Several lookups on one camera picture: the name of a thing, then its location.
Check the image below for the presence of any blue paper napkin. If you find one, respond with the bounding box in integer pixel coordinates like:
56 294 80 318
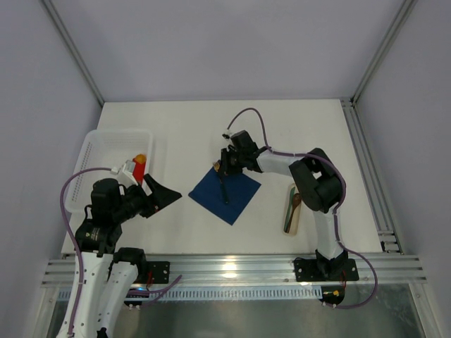
188 168 261 225

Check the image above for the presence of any aluminium frame post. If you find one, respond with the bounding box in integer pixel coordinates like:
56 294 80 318
350 0 417 105
39 0 105 107

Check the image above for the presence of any brown wooden spoon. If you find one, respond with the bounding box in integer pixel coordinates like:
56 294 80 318
286 193 302 233

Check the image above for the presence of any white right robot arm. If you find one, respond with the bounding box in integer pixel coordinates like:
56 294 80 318
215 130 348 279

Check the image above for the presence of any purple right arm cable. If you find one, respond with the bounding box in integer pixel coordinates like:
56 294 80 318
226 107 378 309

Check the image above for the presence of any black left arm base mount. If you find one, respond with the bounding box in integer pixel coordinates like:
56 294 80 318
135 261 171 285

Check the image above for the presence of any white slotted cable duct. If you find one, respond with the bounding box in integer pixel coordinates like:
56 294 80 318
56 284 323 302

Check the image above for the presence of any teal plastic knife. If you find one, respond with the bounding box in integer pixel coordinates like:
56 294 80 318
284 187 296 232

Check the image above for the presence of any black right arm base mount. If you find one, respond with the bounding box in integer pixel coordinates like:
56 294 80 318
293 258 360 282

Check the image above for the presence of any aluminium frame post left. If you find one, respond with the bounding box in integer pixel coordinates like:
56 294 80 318
39 0 105 107

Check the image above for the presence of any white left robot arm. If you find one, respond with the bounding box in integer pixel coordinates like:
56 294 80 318
58 174 182 337

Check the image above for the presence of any gold fork green handle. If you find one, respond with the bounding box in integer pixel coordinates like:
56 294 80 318
213 160 230 205

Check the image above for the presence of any beige cutlery tray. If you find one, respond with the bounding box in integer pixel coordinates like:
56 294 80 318
283 184 302 237

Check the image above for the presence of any aluminium table edge rail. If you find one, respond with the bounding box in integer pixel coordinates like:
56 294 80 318
41 253 428 289

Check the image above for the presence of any white plastic basket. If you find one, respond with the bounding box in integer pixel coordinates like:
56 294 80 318
65 128 153 213

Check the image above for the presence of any aluminium frame post right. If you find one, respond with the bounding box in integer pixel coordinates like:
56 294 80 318
350 0 417 105

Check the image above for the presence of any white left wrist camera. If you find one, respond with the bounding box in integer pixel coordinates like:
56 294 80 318
110 160 138 187

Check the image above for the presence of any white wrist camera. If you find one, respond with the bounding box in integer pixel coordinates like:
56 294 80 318
222 130 233 139
110 160 138 187

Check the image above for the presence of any aluminium side rail right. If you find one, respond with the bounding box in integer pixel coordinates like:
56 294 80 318
340 98 404 255

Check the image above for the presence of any red bottle orange cap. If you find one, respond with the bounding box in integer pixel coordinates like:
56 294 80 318
132 154 147 184

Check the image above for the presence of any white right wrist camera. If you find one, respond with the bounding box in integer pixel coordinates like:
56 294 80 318
222 130 233 139

